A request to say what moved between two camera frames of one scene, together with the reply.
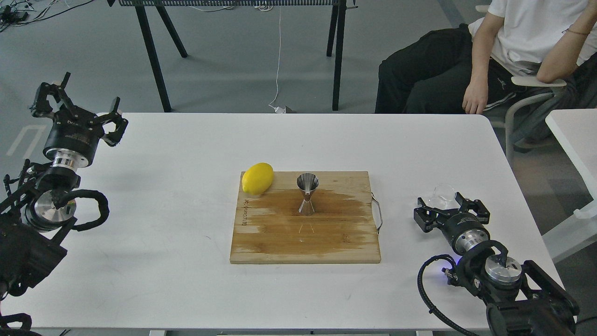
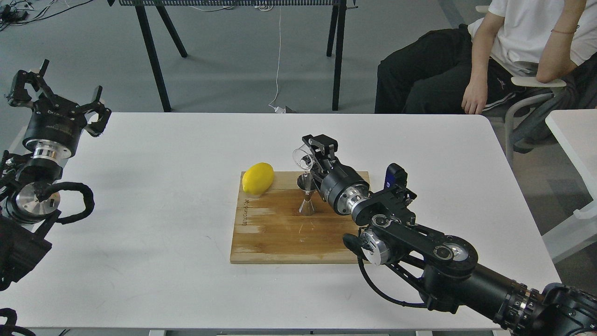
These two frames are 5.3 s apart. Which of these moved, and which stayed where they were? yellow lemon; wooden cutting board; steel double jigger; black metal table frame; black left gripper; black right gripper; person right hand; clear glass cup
Moved: clear glass cup; black left gripper; black right gripper
Stayed: person right hand; yellow lemon; wooden cutting board; steel double jigger; black metal table frame
